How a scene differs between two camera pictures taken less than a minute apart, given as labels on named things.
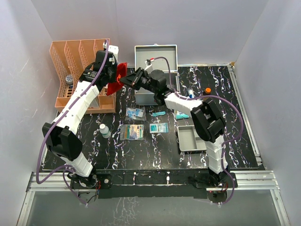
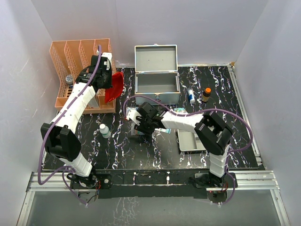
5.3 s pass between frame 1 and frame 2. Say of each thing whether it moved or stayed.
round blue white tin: stayed
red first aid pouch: moved
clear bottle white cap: stayed
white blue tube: stayed
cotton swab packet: moved
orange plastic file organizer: stayed
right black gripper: moved
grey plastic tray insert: stayed
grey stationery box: stayed
